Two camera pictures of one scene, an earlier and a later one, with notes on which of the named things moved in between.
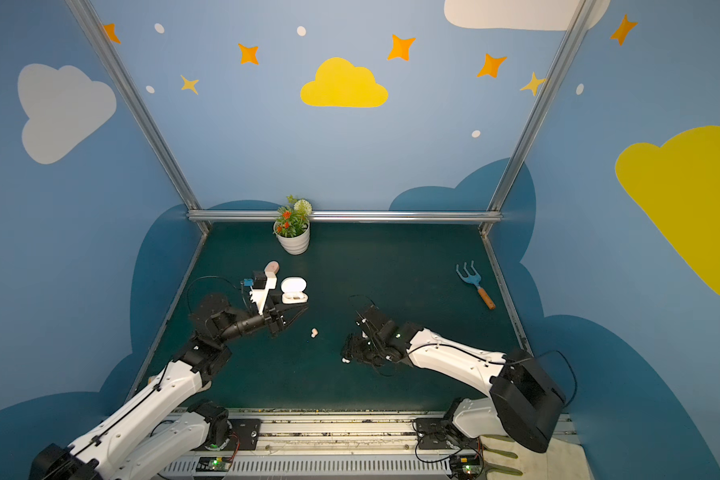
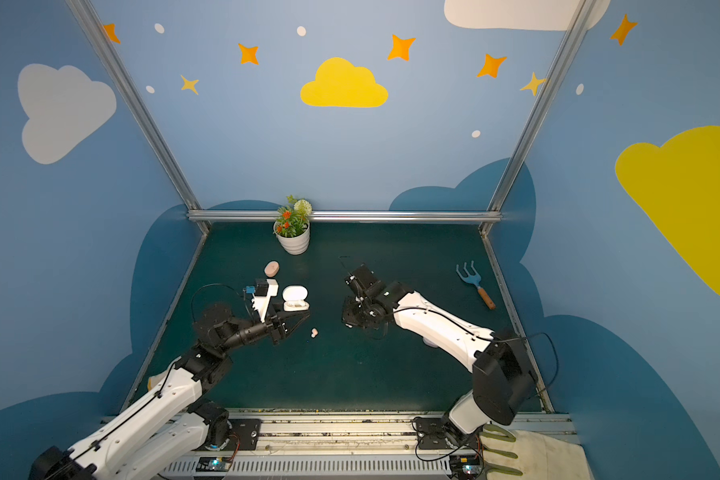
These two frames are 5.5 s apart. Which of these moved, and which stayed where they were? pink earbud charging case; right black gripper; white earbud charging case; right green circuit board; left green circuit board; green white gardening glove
Moved: right black gripper; white earbud charging case
Stayed: green white gardening glove; left green circuit board; pink earbud charging case; right green circuit board
